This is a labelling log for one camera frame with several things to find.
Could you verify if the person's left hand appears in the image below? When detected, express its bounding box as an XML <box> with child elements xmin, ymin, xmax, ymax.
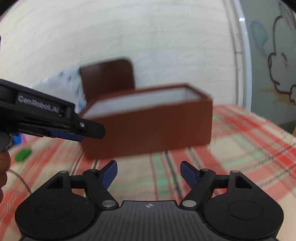
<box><xmin>0</xmin><ymin>151</ymin><xmax>11</xmax><ymax>203</ymax></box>

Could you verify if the green box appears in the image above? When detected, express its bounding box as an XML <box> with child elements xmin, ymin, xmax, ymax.
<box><xmin>15</xmin><ymin>148</ymin><xmax>32</xmax><ymax>162</ymax></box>

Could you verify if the dark brown headboard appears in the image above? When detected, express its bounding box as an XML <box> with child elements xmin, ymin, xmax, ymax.
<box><xmin>79</xmin><ymin>58</ymin><xmax>135</xmax><ymax>102</ymax></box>

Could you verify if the cartoon curtain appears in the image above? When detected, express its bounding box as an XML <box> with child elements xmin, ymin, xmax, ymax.
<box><xmin>240</xmin><ymin>1</ymin><xmax>295</xmax><ymax>133</ymax></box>

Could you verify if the blue tissue box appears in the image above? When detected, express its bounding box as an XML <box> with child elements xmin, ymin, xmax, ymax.
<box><xmin>12</xmin><ymin>133</ymin><xmax>26</xmax><ymax>146</ymax></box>

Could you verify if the plaid bed sheet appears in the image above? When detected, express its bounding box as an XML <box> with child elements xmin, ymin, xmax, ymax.
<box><xmin>1</xmin><ymin>105</ymin><xmax>295</xmax><ymax>240</ymax></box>

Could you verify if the floral white pillow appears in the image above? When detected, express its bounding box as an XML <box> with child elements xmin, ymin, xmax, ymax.
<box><xmin>31</xmin><ymin>67</ymin><xmax>87</xmax><ymax>113</ymax></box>

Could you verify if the white curved pole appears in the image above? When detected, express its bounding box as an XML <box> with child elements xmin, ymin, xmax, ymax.
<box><xmin>223</xmin><ymin>1</ymin><xmax>252</xmax><ymax>110</ymax></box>

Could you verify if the brown cardboard box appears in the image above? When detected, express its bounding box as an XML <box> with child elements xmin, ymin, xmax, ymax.
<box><xmin>81</xmin><ymin>83</ymin><xmax>213</xmax><ymax>160</ymax></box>

